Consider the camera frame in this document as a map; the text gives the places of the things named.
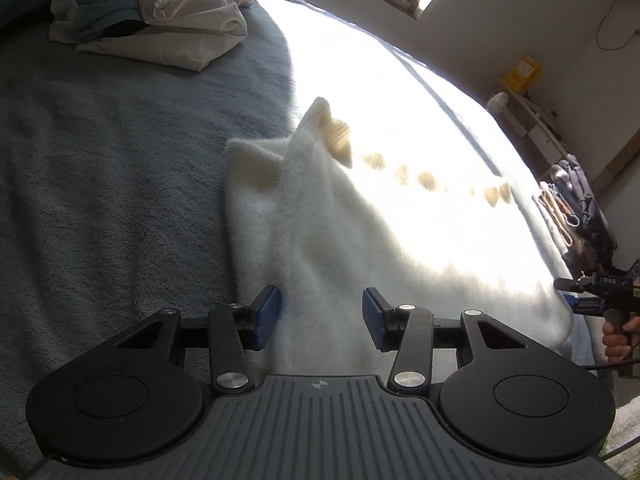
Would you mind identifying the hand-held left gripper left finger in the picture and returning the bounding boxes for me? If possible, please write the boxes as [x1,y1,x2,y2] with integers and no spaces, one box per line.
[114,285,282,395]

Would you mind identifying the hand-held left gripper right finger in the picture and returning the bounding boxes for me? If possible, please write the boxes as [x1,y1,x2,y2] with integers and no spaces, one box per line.
[362,287,531,395]

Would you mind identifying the cream knitted sweater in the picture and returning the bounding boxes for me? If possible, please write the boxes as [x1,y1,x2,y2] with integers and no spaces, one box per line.
[222,96,574,378]

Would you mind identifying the pile of clothes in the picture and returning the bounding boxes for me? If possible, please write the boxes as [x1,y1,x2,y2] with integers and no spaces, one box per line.
[536,156,620,273]

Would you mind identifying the person's right hand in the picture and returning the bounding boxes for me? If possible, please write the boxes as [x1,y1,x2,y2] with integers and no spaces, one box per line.
[602,314,640,362]

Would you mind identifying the white side table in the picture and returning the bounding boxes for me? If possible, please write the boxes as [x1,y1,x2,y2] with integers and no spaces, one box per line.
[494,87,577,173]

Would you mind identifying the bed with grey sheet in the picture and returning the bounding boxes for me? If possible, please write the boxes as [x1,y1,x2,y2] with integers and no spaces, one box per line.
[0,0,601,471]

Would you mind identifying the yellow box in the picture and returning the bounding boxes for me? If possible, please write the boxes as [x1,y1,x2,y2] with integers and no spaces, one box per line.
[501,54,544,95]

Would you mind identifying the large white cloth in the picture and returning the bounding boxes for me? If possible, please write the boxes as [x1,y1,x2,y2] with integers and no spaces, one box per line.
[49,0,249,72]

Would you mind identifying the blue garment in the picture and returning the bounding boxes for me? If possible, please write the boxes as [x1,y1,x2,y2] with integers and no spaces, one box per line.
[72,0,147,42]

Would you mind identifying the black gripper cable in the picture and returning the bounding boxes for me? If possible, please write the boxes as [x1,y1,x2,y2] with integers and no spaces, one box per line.
[584,359,640,462]

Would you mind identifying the black wall cable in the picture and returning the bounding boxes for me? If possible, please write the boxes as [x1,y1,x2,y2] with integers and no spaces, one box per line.
[595,0,640,52]

